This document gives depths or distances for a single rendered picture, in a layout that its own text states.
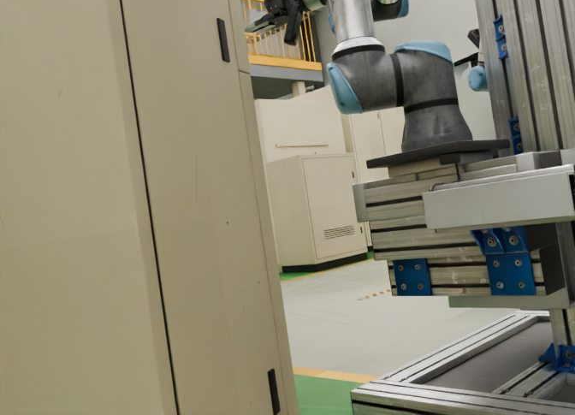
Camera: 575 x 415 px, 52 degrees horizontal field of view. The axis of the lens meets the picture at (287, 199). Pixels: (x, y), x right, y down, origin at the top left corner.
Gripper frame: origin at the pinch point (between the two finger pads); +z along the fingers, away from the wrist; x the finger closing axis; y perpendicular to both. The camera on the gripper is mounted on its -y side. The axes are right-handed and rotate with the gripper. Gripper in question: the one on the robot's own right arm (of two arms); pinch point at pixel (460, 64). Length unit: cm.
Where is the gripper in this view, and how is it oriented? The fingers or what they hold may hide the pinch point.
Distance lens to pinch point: 223.9
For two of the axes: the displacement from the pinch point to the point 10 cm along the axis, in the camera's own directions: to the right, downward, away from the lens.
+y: 2.7, 9.6, 0.1
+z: -3.1, 0.7, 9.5
